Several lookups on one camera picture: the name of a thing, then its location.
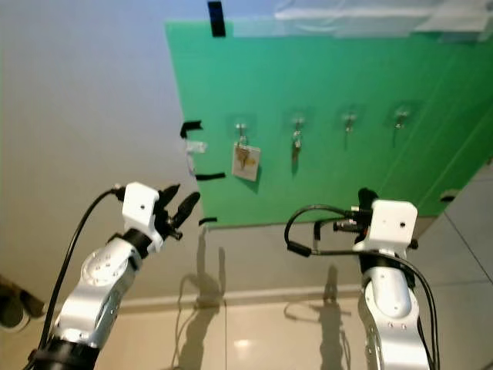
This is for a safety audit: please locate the green corrugated plastic board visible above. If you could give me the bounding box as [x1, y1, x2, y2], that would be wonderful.
[164, 21, 493, 229]

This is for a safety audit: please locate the curled black tape piece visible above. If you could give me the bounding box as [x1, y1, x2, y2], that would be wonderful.
[180, 120, 203, 140]

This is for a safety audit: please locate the plain metal key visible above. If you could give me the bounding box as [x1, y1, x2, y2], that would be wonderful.
[290, 127, 304, 163]

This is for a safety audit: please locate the long clear tape strip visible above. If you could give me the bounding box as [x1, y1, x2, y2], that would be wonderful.
[230, 17, 493, 39]

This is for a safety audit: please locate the upright black tape strip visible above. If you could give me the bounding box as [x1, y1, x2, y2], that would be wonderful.
[208, 2, 226, 38]

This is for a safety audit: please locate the wide clear tape patch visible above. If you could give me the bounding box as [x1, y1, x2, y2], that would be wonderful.
[273, 0, 493, 22]

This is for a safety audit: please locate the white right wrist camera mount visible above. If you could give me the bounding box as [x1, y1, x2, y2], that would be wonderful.
[353, 200, 419, 255]

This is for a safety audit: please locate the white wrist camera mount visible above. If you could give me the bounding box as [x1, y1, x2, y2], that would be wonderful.
[353, 200, 419, 255]
[123, 182, 164, 251]

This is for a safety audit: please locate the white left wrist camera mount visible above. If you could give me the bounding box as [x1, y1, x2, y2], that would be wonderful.
[123, 182, 164, 251]

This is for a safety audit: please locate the key ring with white card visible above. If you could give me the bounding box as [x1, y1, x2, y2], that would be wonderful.
[231, 136, 263, 183]

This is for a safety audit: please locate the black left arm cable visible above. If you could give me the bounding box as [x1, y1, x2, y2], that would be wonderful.
[39, 183, 126, 363]

